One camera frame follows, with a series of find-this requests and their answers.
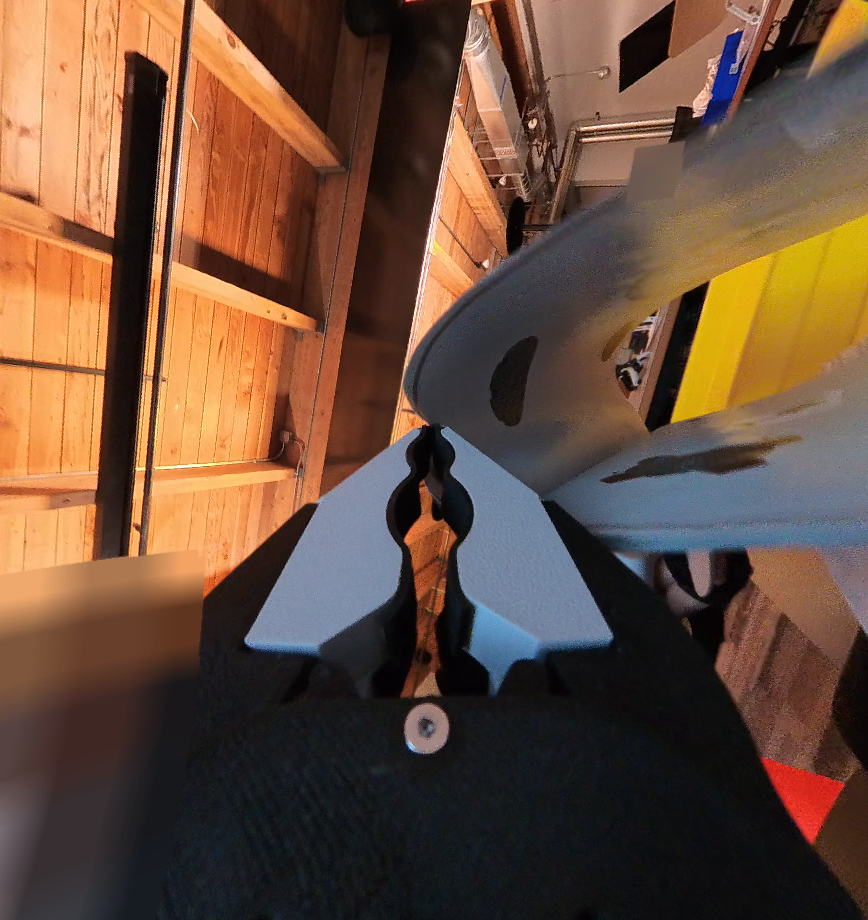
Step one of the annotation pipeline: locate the blue bin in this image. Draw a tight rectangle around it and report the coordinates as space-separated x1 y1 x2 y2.
700 29 749 128

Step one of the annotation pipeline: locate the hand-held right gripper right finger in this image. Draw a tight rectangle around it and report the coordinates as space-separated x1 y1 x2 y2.
432 424 614 698

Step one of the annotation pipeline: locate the yellow plastic bin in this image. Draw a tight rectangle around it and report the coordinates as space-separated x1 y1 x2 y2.
670 208 868 425

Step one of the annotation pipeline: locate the black floor pole stand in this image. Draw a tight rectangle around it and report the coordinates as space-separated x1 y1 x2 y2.
506 197 551 254

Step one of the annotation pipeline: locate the instruction booklet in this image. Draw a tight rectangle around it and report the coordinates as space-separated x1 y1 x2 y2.
404 43 868 556

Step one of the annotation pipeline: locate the metal pipe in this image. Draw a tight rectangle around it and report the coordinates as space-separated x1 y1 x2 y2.
549 115 683 224

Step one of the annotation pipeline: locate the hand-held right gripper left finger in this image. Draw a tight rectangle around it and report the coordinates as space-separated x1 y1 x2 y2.
244 424 430 698

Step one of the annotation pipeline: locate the orange floor tape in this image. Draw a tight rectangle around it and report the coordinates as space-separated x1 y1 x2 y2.
761 758 866 845

